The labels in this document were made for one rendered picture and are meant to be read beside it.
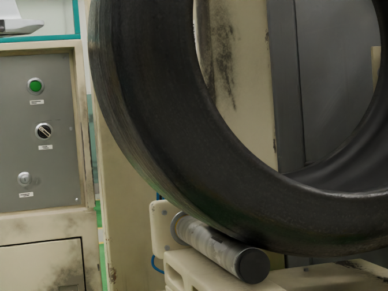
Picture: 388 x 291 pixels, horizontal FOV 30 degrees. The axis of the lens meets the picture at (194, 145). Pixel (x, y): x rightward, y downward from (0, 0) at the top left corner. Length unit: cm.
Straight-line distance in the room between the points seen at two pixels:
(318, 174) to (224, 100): 21
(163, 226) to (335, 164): 30
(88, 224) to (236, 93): 50
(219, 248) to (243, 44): 44
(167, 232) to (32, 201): 48
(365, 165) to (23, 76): 78
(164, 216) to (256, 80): 29
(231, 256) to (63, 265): 72
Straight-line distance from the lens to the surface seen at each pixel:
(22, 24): 92
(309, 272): 129
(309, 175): 119
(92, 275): 162
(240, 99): 128
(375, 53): 152
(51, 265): 160
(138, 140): 88
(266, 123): 130
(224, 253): 96
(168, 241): 124
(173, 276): 124
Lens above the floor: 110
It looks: 3 degrees down
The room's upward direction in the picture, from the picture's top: 4 degrees counter-clockwise
